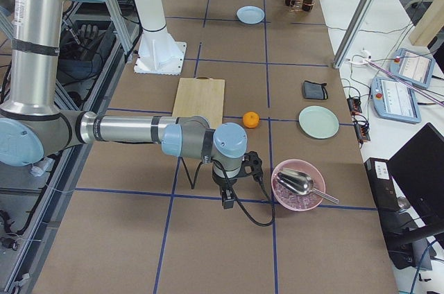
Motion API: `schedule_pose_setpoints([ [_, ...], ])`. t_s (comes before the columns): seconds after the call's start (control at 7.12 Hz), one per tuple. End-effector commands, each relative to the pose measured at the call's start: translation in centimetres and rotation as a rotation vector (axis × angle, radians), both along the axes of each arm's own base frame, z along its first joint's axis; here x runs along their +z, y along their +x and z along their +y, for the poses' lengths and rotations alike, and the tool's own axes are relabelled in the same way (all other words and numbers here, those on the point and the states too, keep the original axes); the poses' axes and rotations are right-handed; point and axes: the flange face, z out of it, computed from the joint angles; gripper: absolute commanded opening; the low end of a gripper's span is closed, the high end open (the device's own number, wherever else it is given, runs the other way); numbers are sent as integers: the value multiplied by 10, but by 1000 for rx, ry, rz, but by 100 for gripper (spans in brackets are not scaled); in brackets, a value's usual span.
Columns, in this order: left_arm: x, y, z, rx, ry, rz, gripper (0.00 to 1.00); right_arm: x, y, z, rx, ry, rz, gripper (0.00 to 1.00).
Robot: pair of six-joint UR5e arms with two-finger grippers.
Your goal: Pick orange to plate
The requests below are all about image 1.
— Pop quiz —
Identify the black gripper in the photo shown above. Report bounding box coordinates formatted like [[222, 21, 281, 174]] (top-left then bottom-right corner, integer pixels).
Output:
[[214, 175, 237, 209]]

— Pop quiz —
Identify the orange mandarin fruit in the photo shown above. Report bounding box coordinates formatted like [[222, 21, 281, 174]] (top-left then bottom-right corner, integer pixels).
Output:
[[242, 111, 260, 129]]

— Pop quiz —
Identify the light blue plate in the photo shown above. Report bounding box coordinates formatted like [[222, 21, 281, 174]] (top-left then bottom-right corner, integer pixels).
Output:
[[237, 6, 265, 25]]

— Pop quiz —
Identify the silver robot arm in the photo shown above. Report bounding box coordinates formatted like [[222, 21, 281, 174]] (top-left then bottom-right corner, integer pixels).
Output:
[[1, 0, 247, 208]]

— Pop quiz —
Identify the mint green plate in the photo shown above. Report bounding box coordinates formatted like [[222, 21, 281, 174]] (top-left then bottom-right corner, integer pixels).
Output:
[[298, 105, 339, 139]]

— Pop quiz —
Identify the pink bowl with crystals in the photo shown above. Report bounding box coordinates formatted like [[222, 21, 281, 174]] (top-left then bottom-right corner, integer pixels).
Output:
[[271, 159, 326, 211]]

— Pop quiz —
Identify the metal scoop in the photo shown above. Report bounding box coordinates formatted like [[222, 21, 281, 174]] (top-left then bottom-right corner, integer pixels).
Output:
[[277, 168, 339, 204]]

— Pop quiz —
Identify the bamboo cutting board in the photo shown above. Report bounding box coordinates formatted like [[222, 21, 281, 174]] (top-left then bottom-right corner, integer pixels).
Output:
[[172, 78, 225, 129]]

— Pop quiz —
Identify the grey folded cloth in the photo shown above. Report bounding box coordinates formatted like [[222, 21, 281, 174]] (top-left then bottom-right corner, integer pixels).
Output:
[[302, 80, 329, 100]]

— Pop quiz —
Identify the black desktop box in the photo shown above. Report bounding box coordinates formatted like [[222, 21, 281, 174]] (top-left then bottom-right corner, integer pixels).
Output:
[[364, 157, 432, 270]]

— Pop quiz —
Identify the teach pendant near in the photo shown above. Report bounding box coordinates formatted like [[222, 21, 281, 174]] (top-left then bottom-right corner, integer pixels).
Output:
[[370, 77, 421, 123]]

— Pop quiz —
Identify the teach pendant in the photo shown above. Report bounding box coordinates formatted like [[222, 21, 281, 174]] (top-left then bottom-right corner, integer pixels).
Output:
[[389, 48, 436, 89], [370, 77, 421, 123]]

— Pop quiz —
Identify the black computer monitor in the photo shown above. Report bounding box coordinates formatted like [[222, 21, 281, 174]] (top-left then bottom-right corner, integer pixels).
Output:
[[388, 123, 443, 223]]

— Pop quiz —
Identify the teach pendant far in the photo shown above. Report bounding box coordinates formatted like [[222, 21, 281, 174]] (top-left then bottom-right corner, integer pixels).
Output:
[[389, 48, 436, 89]]

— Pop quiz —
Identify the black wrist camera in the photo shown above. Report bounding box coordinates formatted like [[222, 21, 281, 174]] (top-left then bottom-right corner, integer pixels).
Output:
[[242, 151, 264, 182]]

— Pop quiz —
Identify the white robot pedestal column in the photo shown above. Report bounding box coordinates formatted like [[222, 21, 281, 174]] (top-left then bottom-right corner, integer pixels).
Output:
[[134, 0, 187, 76]]

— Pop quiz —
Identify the aluminium frame post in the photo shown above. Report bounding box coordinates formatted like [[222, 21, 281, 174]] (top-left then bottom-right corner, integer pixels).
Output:
[[332, 0, 374, 69]]

